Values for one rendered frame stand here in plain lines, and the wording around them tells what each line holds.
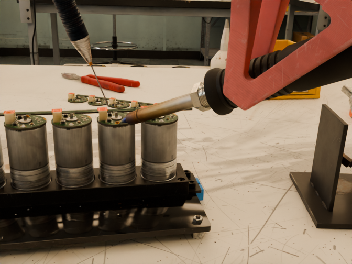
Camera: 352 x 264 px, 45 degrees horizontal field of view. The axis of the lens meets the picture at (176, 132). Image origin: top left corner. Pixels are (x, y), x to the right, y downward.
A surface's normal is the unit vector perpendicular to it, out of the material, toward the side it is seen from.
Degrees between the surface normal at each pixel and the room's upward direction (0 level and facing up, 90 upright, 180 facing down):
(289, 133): 0
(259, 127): 0
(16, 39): 90
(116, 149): 90
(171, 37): 90
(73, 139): 90
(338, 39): 108
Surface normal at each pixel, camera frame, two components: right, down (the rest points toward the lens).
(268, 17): -0.52, 0.23
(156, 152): -0.11, 0.35
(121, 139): 0.32, 0.35
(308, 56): -0.67, 0.52
